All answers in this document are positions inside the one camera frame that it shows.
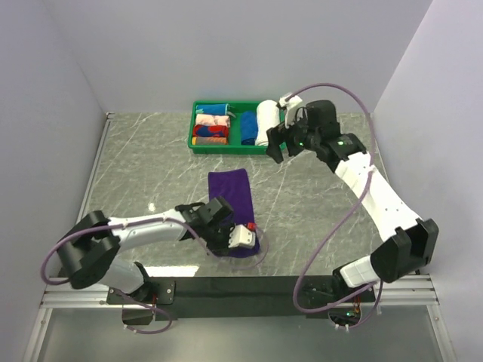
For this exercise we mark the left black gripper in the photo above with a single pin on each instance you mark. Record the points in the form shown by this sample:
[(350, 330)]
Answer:
[(224, 246)]

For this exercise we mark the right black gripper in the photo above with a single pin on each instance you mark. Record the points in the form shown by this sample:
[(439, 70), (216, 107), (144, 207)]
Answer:
[(281, 134)]

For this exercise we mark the purple towel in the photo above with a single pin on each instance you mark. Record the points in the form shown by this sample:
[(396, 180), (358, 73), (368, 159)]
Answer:
[(234, 187)]

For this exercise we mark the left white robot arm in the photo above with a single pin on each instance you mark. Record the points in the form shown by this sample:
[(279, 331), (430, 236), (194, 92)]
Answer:
[(177, 224)]

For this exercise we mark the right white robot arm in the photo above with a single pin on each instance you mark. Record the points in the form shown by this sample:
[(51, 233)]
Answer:
[(408, 240)]

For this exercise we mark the white rolled towel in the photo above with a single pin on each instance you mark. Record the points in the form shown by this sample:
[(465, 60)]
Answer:
[(268, 116)]

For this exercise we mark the teal blue rolled towel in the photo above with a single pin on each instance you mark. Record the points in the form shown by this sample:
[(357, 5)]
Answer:
[(218, 109)]

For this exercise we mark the black base bar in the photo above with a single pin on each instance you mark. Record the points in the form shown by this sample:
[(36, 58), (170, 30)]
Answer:
[(240, 297)]

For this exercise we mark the pink rolled towel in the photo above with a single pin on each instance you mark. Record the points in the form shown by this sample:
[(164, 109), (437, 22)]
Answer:
[(212, 120)]

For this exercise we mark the red blue rolled towel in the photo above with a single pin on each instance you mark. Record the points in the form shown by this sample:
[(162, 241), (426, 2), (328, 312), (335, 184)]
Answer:
[(210, 131)]

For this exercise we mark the orange grey rolled towel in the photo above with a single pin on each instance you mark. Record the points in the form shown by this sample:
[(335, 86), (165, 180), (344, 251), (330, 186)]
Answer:
[(209, 141)]

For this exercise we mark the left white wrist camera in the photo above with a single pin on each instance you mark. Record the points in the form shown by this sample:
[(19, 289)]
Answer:
[(242, 237)]

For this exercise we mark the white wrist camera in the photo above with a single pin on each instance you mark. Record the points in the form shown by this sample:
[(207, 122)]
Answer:
[(289, 105), (242, 237)]

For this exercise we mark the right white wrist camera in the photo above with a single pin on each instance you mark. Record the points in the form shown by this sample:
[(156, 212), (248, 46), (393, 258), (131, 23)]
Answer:
[(289, 105)]

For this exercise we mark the left aluminium side rail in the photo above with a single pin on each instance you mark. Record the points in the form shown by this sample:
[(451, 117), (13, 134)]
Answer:
[(99, 151)]

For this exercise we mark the aluminium front rail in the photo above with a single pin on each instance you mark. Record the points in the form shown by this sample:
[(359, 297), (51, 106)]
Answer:
[(408, 291)]

